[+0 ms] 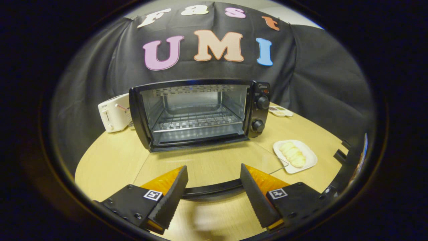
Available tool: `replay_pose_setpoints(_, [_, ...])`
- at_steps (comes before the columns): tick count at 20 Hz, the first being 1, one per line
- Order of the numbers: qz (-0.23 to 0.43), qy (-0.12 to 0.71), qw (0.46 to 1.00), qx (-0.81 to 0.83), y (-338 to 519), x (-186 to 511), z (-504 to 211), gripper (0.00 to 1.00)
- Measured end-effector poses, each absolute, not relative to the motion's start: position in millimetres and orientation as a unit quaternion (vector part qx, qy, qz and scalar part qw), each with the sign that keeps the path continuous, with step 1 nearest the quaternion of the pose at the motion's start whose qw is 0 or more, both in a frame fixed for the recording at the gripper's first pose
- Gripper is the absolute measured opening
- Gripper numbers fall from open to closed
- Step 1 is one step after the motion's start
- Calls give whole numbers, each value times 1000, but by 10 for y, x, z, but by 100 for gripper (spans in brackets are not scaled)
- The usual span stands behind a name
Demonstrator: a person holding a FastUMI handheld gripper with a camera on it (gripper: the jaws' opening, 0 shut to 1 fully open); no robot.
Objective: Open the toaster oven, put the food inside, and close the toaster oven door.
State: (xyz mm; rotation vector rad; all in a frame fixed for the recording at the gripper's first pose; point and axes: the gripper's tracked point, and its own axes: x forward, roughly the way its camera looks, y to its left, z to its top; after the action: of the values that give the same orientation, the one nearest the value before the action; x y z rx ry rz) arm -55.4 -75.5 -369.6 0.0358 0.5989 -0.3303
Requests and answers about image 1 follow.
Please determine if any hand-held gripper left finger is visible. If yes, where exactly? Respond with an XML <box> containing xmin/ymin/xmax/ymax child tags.
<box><xmin>92</xmin><ymin>165</ymin><xmax>189</xmax><ymax>235</ymax></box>

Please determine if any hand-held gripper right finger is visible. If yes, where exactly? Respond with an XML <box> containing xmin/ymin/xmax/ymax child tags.
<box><xmin>240</xmin><ymin>163</ymin><xmax>331</xmax><ymax>231</ymax></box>

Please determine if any pale yellow bread roll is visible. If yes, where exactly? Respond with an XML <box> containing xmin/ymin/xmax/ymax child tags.
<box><xmin>279</xmin><ymin>142</ymin><xmax>307</xmax><ymax>168</ymax></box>

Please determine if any black toaster oven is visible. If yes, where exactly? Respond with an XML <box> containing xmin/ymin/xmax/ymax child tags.
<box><xmin>129</xmin><ymin>79</ymin><xmax>289</xmax><ymax>202</ymax></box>

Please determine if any white bread toaster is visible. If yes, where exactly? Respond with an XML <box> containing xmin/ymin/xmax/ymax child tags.
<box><xmin>98</xmin><ymin>93</ymin><xmax>133</xmax><ymax>133</ymax></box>

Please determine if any white square plate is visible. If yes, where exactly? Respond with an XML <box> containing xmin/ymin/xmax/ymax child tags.
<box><xmin>273</xmin><ymin>139</ymin><xmax>318</xmax><ymax>174</ymax></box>

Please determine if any white snack tray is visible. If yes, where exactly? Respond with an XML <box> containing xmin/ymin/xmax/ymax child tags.
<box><xmin>269</xmin><ymin>106</ymin><xmax>294</xmax><ymax>117</ymax></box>

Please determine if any black chair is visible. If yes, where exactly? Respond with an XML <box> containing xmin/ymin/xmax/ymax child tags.
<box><xmin>333</xmin><ymin>132</ymin><xmax>369</xmax><ymax>198</ymax></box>

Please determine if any black backdrop cloth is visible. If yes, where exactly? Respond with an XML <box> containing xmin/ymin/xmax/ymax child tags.
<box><xmin>50</xmin><ymin>1</ymin><xmax>377</xmax><ymax>175</ymax></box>

